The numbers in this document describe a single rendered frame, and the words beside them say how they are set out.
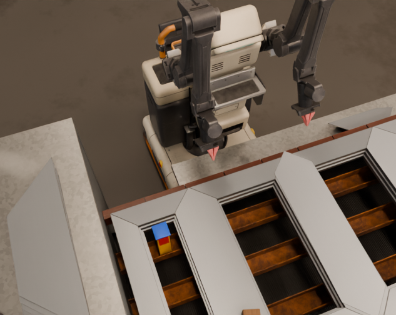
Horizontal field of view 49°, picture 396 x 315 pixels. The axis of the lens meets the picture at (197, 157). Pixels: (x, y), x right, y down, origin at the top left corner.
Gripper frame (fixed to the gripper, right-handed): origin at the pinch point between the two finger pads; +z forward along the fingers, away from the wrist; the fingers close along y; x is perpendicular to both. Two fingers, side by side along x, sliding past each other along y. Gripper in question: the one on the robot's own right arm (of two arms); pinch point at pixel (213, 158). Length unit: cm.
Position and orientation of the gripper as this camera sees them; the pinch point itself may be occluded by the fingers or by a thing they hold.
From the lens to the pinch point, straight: 171.6
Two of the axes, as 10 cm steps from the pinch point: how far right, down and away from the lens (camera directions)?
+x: -3.5, -4.6, 8.2
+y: 9.2, -3.4, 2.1
